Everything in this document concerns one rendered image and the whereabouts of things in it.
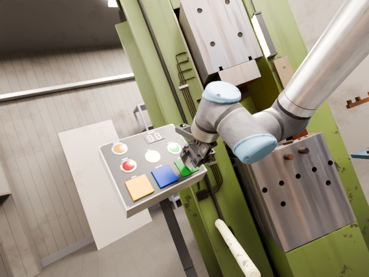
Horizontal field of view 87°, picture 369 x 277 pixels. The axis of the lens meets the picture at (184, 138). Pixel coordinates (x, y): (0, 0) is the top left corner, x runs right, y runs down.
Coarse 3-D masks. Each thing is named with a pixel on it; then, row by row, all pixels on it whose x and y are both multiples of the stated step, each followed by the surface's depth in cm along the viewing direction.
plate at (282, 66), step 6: (276, 60) 112; (282, 60) 112; (288, 60) 112; (276, 66) 111; (282, 66) 112; (288, 66) 112; (276, 72) 112; (282, 72) 112; (288, 72) 112; (282, 78) 111; (288, 78) 112; (282, 84) 111
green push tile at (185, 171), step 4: (180, 160) 78; (176, 164) 77; (180, 164) 77; (180, 168) 76; (184, 168) 76; (188, 168) 77; (196, 168) 78; (180, 172) 75; (184, 172) 75; (188, 172) 76; (192, 172) 76; (184, 176) 74
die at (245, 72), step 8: (240, 64) 98; (248, 64) 98; (224, 72) 97; (232, 72) 97; (240, 72) 97; (248, 72) 98; (256, 72) 98; (216, 80) 103; (224, 80) 97; (232, 80) 97; (240, 80) 97; (248, 80) 97
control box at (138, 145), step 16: (160, 128) 87; (112, 144) 76; (128, 144) 78; (144, 144) 80; (160, 144) 82; (176, 144) 83; (112, 160) 72; (144, 160) 75; (160, 160) 77; (176, 160) 78; (112, 176) 68; (128, 176) 69; (192, 176) 75; (128, 192) 66; (160, 192) 68; (176, 192) 77; (128, 208) 62; (144, 208) 70
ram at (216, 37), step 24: (192, 0) 97; (216, 0) 98; (240, 0) 99; (192, 24) 97; (216, 24) 98; (240, 24) 99; (192, 48) 106; (216, 48) 97; (240, 48) 98; (216, 72) 97
